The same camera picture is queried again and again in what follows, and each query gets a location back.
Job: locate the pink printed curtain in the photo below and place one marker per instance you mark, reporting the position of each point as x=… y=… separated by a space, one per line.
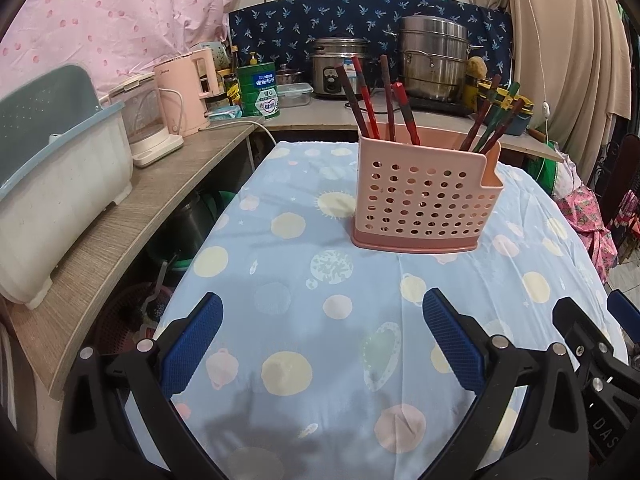
x=100 y=20

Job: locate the brown sponge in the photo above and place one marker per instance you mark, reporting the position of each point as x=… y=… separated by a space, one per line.
x=477 y=67

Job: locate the green cloth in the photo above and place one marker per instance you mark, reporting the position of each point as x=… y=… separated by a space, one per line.
x=555 y=170

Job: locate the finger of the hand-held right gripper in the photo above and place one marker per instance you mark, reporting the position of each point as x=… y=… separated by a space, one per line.
x=582 y=330
x=622 y=305

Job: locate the pink patterned cloth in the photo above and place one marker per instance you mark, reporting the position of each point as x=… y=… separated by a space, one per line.
x=585 y=210

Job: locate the steel rice cooker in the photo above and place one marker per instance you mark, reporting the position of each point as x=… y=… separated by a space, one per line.
x=330 y=75

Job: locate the black metal chair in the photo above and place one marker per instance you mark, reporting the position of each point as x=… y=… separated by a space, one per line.
x=612 y=160

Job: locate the small pot with glass lid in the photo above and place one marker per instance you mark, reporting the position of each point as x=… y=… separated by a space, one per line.
x=287 y=76

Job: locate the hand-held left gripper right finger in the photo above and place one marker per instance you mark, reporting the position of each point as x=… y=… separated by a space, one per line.
x=450 y=345

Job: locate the dark blue floral cloth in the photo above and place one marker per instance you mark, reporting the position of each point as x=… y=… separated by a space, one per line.
x=300 y=25

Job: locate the dark red gold-banded chopstick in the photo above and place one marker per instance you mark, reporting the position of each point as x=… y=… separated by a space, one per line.
x=480 y=112
x=507 y=122

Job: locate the white countertop appliance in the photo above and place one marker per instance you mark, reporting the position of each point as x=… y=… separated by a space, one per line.
x=145 y=125

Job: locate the clear food container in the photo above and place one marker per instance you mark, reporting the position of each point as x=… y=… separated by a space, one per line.
x=295 y=95

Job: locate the steel steamer pot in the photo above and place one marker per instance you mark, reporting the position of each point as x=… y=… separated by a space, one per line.
x=435 y=60

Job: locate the green tin can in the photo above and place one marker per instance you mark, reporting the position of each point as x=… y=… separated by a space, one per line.
x=255 y=90

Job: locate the pink electric kettle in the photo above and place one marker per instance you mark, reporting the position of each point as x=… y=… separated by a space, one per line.
x=180 y=95

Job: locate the row of hanging clothes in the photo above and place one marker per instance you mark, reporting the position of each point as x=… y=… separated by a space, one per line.
x=631 y=60

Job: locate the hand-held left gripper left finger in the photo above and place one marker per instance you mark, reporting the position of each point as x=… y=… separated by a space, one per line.
x=192 y=345

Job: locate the pink perforated utensil holder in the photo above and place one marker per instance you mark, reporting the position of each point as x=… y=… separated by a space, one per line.
x=420 y=195

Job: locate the white dish drainer bin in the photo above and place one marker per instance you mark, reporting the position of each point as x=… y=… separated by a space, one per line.
x=60 y=185

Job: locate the red colander basket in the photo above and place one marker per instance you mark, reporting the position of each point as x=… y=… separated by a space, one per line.
x=115 y=325

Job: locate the blue casserole dish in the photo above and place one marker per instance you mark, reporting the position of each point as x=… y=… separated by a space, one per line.
x=522 y=122

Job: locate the blue printed tablecloth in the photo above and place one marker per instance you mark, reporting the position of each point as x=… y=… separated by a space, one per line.
x=300 y=270

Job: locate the black induction cooker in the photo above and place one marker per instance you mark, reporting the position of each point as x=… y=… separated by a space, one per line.
x=450 y=106

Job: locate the green bucket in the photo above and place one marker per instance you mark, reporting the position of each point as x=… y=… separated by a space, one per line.
x=220 y=205

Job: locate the beige curtain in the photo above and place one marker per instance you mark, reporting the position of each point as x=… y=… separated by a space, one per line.
x=575 y=60

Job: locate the red black twisted chopstick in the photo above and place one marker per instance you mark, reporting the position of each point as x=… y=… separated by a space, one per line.
x=350 y=100
x=365 y=95
x=405 y=110
x=386 y=95

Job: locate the white green package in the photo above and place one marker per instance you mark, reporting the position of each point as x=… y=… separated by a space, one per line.
x=210 y=55

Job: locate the green gold-banded chopstick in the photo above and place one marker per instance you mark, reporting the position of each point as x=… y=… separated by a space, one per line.
x=506 y=97
x=495 y=110

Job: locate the blue wipes pack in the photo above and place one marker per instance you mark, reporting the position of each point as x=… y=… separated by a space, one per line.
x=225 y=112

